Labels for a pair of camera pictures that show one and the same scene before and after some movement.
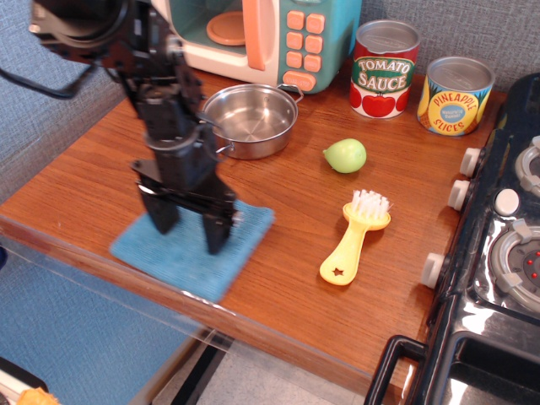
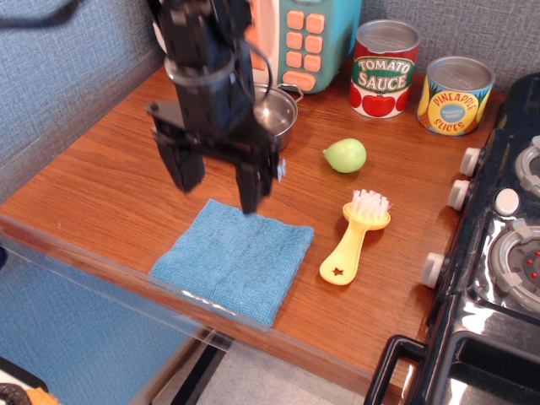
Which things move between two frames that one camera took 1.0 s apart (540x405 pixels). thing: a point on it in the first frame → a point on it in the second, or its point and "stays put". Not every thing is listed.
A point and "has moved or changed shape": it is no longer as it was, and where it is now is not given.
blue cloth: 182,258 has moved or changed shape
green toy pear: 346,155 stays put
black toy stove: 483,347 stays put
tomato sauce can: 384,63 stays put
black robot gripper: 183,175 → 215,112
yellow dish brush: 368,211 stays put
